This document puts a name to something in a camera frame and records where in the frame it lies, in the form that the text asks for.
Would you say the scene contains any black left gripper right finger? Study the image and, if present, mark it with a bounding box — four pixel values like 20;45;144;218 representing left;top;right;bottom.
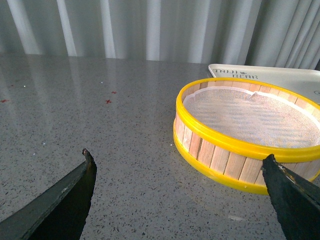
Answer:
262;154;320;240

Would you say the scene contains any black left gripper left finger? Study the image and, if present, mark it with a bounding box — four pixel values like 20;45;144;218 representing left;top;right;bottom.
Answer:
0;148;97;240

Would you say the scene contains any cream bear serving tray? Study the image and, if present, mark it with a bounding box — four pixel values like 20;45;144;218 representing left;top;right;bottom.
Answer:
208;64;320;104

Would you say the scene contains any white steamer liner cloth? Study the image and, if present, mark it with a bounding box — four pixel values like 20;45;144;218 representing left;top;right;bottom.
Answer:
183;86;320;148

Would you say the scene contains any yellow rimmed bamboo steamer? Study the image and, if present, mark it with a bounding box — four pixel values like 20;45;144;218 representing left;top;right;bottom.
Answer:
173;77;320;195

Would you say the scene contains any grey pleated curtain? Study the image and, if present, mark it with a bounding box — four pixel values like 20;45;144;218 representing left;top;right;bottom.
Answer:
0;0;320;70

